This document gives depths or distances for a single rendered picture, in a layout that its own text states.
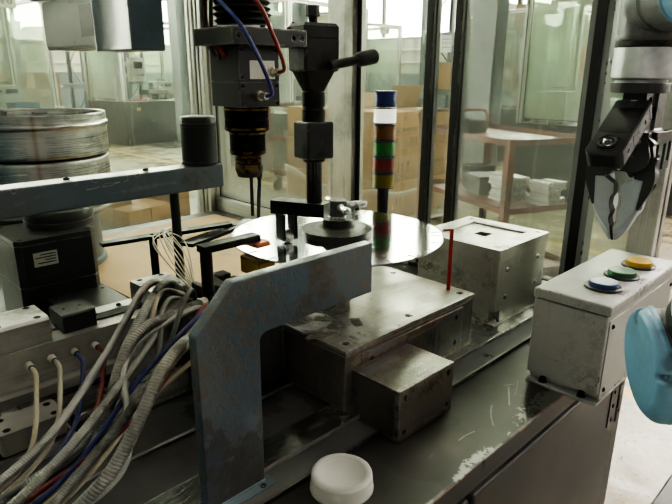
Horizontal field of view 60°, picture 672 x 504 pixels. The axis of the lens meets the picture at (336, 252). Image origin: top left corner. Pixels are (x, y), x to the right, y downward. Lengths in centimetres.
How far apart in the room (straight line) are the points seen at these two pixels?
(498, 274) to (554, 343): 20
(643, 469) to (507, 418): 136
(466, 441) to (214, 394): 34
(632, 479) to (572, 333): 128
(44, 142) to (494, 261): 91
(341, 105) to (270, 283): 95
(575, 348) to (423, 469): 29
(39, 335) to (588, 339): 73
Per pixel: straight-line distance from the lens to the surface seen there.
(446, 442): 78
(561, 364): 91
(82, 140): 135
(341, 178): 152
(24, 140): 132
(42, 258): 106
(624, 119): 83
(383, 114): 115
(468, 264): 107
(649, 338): 63
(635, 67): 85
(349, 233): 87
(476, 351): 99
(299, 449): 74
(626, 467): 216
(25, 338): 83
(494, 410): 86
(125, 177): 92
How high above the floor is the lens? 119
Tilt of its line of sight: 17 degrees down
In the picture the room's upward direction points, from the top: straight up
